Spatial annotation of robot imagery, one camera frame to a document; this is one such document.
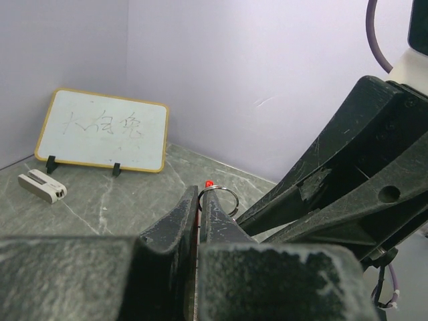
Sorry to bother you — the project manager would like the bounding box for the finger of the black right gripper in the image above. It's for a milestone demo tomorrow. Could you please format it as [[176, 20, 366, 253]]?
[[235, 75, 428, 237], [266, 134, 427, 260]]

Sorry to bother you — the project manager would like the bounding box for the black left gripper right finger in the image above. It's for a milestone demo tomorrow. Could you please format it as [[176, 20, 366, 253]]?
[[198, 189, 379, 320]]

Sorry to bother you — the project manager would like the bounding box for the yellow framed whiteboard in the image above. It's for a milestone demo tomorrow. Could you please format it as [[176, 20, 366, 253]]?
[[34, 88, 169, 173]]

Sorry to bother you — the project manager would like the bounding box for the white stapler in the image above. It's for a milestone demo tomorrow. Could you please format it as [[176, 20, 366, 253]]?
[[17, 169, 68, 204]]

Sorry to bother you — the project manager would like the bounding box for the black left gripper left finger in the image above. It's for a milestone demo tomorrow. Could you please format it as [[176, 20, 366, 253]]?
[[1, 186, 198, 320]]

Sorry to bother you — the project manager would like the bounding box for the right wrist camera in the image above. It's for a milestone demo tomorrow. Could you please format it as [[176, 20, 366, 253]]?
[[387, 0, 427, 96]]

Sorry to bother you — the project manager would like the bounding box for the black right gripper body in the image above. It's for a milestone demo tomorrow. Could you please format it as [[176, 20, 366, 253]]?
[[360, 80, 428, 275]]

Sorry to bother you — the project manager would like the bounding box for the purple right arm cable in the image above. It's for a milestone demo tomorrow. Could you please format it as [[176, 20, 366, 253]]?
[[366, 0, 394, 74]]

